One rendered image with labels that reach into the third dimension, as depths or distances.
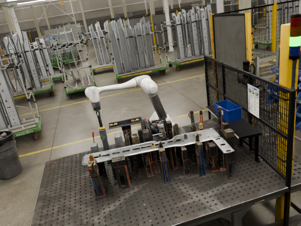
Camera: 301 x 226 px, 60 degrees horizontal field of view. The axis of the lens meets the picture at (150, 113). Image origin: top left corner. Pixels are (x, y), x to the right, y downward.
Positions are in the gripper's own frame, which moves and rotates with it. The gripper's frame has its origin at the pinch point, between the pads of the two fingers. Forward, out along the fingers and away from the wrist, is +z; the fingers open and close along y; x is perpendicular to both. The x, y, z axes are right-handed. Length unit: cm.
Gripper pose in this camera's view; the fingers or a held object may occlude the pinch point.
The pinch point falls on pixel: (101, 123)
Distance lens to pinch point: 285.0
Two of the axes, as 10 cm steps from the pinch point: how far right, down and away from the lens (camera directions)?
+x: 9.8, -1.9, 0.9
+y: 1.5, 3.4, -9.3
